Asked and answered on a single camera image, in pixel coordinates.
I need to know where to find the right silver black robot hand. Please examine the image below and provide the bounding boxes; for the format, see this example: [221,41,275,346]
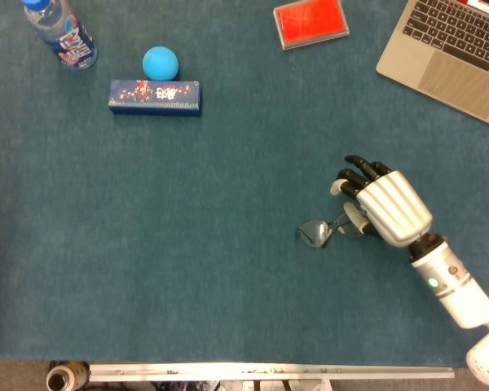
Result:
[329,154,434,248]

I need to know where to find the wire-rimmed eyeglasses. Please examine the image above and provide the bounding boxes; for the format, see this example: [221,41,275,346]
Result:
[296,212,376,249]

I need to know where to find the grey laptop black keys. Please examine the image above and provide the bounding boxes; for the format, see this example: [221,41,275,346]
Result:
[375,0,489,132]

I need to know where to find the brown tape roll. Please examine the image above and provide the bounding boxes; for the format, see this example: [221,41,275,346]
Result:
[46,361,91,391]

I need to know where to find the teal felt table cloth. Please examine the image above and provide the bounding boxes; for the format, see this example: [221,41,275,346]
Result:
[0,0,489,368]

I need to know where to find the clear water bottle blue cap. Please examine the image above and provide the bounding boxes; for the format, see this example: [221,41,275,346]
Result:
[22,0,99,71]

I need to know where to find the red ink pad clear case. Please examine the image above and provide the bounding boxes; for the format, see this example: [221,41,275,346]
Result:
[272,0,350,51]

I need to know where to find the dark blue printed carton box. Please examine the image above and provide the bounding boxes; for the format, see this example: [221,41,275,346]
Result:
[108,79,203,118]

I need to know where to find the light blue ball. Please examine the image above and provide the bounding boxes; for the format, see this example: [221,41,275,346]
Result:
[142,46,180,81]

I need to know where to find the aluminium profile rail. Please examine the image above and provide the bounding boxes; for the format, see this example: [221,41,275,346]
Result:
[88,362,456,383]

